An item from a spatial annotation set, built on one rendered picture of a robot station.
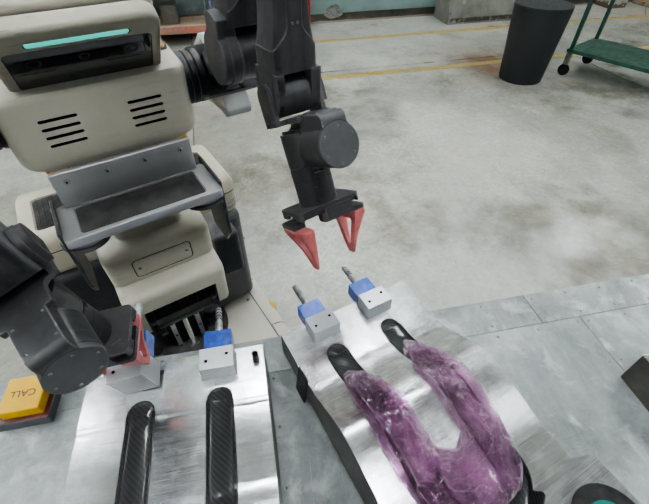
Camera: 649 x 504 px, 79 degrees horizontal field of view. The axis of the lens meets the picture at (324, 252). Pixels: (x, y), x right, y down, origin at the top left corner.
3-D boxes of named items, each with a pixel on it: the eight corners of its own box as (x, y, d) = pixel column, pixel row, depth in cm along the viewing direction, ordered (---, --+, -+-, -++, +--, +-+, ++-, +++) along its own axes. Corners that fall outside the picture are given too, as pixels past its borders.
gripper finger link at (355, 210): (375, 249, 61) (362, 193, 58) (338, 268, 59) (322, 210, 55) (351, 242, 67) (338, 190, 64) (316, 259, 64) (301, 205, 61)
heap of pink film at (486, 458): (330, 379, 62) (331, 353, 56) (420, 333, 68) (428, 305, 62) (440, 563, 45) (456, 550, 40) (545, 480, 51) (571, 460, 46)
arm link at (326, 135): (309, 73, 56) (254, 87, 52) (353, 55, 46) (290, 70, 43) (329, 156, 60) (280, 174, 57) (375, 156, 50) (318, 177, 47)
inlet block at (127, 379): (132, 316, 65) (113, 300, 60) (161, 308, 65) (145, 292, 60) (126, 395, 57) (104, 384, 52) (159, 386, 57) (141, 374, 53)
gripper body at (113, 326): (135, 356, 47) (99, 331, 41) (51, 377, 47) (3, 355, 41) (139, 309, 51) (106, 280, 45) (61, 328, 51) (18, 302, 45)
